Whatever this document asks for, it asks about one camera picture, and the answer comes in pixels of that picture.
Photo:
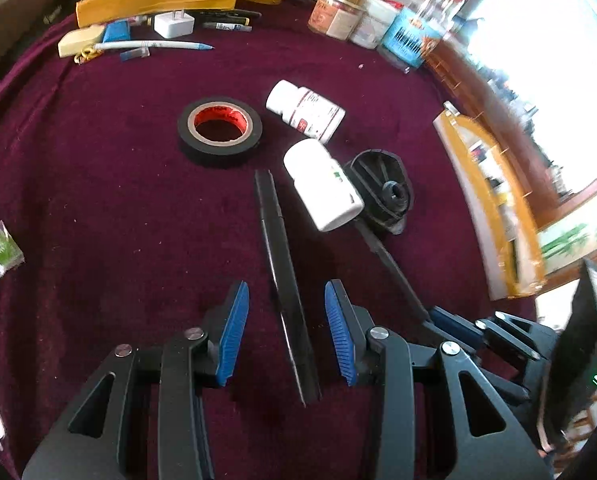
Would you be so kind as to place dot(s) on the white bottle red label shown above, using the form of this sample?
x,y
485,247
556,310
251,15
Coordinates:
x,y
305,110

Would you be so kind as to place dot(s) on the grey marker pen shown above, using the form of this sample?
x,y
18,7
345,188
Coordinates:
x,y
227,27

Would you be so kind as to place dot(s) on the yellow tray with items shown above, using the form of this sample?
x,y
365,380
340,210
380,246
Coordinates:
x,y
506,231

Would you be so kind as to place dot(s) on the black round plastic part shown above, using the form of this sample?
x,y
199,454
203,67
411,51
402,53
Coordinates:
x,y
385,188

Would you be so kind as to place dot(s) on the small blue capped tube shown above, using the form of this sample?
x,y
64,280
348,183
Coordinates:
x,y
133,54

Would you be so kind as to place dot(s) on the black electrical tape roll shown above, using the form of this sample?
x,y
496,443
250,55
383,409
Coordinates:
x,y
218,131

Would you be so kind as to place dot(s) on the black marker pen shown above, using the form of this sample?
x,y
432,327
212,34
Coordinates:
x,y
234,16

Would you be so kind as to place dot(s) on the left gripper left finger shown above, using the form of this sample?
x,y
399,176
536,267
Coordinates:
x,y
91,437

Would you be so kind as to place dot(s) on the wooden brick pattern partition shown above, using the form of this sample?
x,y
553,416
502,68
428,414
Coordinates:
x,y
473,96

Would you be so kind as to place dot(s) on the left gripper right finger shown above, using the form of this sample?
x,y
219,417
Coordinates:
x,y
470,431

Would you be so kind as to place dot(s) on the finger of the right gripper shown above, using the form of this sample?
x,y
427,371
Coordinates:
x,y
515,338
447,326

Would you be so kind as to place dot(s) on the brown label jar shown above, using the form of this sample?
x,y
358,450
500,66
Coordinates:
x,y
335,18

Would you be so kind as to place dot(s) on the white plastic jar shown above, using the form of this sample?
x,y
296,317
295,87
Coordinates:
x,y
377,18

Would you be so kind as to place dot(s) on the white bottle green label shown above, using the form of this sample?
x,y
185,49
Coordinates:
x,y
322,185

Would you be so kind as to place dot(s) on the cream eraser block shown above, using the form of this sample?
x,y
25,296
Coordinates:
x,y
75,40

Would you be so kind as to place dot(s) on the bamboo painted panel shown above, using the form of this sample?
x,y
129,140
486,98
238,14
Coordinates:
x,y
569,239

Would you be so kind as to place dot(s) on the yellow rubber band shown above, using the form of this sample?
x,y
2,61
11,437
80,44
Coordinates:
x,y
86,55

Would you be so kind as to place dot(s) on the white USB charger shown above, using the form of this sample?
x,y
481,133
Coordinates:
x,y
173,24

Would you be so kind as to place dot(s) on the blue small box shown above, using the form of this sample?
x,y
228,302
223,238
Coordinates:
x,y
116,31

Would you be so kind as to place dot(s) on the maroon velvet tablecloth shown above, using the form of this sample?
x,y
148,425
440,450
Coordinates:
x,y
127,241

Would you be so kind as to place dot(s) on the white blue pen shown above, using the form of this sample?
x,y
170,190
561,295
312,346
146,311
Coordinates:
x,y
152,44

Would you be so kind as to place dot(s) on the blue label clear jar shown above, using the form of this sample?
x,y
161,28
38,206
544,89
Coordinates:
x,y
416,31

